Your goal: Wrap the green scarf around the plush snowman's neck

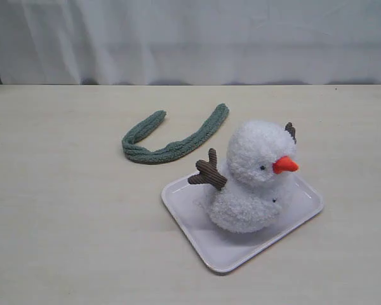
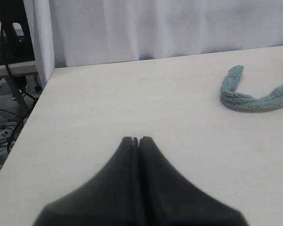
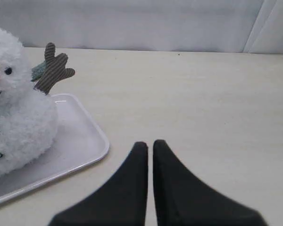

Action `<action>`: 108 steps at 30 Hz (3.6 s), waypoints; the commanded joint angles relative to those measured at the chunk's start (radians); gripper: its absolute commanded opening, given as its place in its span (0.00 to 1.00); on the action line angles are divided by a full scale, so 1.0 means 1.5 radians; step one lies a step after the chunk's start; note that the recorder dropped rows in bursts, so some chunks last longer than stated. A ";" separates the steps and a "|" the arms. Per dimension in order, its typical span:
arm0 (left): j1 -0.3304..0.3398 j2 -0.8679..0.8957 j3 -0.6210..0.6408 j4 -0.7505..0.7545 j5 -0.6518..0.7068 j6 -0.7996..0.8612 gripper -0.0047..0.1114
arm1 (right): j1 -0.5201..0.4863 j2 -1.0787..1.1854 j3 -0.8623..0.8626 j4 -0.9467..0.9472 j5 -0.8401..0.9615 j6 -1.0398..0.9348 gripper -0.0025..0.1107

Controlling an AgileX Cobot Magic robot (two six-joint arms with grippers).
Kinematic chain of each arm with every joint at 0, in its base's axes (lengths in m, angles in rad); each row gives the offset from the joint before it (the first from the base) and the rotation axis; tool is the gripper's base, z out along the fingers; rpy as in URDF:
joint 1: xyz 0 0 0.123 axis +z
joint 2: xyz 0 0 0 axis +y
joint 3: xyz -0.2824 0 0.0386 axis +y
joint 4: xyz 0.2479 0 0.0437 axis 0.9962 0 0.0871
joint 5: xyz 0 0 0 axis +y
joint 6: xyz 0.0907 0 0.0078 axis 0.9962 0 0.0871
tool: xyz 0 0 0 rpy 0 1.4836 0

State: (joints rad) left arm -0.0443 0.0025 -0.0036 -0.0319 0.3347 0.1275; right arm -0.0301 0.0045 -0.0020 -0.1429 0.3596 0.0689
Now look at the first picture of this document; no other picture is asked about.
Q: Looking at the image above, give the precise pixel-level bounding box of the white plush snowman toy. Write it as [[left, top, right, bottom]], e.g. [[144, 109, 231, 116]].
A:
[[187, 120, 299, 234]]

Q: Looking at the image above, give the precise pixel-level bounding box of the white backdrop curtain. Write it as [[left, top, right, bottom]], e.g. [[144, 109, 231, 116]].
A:
[[0, 1, 381, 85]]

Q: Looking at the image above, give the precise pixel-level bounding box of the green knitted scarf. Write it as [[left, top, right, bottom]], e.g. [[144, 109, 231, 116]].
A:
[[121, 103, 230, 165]]

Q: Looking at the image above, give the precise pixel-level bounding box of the white rectangular plastic tray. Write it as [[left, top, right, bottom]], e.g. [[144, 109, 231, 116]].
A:
[[161, 174, 324, 274]]

